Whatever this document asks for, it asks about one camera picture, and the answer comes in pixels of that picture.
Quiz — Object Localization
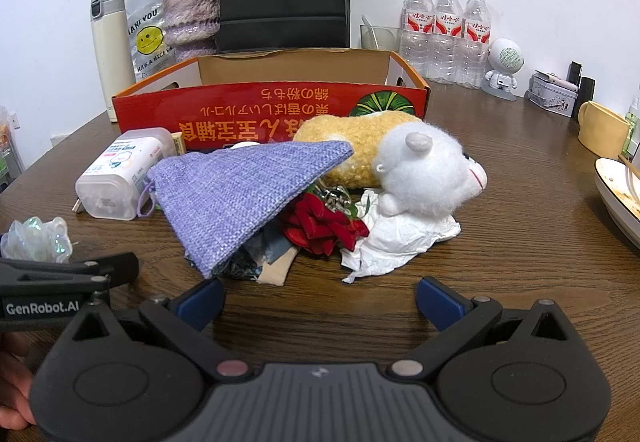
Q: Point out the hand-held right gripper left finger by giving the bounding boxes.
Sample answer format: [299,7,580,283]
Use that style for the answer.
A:
[62,279,253,380]

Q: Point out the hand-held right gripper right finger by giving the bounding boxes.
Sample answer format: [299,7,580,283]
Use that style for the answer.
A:
[387,276,583,379]

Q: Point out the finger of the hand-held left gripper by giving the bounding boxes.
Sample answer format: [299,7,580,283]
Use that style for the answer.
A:
[0,252,140,295]

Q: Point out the iridescent clear scrunchie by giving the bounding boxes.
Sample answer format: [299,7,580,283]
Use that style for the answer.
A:
[0,216,73,264]

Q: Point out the white plastic container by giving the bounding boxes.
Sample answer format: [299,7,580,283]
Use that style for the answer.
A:
[75,127,178,222]

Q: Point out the purple woven drawstring pouch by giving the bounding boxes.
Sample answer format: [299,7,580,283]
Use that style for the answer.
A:
[137,141,355,279]

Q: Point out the white and tan plush toy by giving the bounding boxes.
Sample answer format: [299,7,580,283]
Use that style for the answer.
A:
[292,111,487,217]

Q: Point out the red printed cardboard box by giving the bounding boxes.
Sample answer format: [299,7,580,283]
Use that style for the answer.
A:
[111,48,432,145]

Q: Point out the wooden desktop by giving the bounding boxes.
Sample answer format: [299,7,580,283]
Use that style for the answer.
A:
[0,72,640,442]

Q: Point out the person's left hand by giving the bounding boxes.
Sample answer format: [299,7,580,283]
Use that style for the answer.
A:
[0,349,38,425]

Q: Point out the dark patterned cloth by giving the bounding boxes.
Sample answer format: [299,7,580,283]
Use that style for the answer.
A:
[220,222,296,280]

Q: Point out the crumpled white tissue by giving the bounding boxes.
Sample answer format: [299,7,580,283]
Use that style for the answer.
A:
[341,189,462,284]

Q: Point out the beige cloth piece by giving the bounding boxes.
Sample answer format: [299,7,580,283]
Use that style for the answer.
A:
[257,251,299,285]

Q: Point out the storage rack with toiletries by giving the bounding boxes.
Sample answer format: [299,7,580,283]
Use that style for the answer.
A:
[0,105,25,188]

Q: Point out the white bowl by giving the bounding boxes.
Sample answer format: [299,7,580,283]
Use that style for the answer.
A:
[594,157,640,253]

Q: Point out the cream thermos bottle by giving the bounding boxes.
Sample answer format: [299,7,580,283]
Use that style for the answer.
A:
[90,0,135,123]

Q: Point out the clear smiley plastic bag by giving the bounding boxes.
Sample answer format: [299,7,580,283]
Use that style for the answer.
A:
[125,0,178,84]

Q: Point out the white printed tin box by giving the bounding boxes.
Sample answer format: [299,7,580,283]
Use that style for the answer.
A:
[525,70,581,118]

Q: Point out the wooden chopsticks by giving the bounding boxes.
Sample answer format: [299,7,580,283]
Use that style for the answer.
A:
[617,153,640,185]

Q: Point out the yellow mug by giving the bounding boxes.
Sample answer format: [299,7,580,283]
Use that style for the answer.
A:
[578,100,632,160]

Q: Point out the black box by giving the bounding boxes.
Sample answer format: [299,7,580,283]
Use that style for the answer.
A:
[577,77,596,123]

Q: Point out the white robot figure speaker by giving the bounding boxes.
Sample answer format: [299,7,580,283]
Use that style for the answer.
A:
[481,38,524,102]

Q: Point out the purple textured vase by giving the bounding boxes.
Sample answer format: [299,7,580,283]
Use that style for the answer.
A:
[161,0,221,64]

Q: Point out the glass cup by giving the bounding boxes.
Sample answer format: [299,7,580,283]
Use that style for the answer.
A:
[360,16,403,52]

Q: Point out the clear plastic water bottle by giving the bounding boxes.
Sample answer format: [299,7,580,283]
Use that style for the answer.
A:
[400,0,436,80]
[457,0,491,89]
[430,0,464,86]

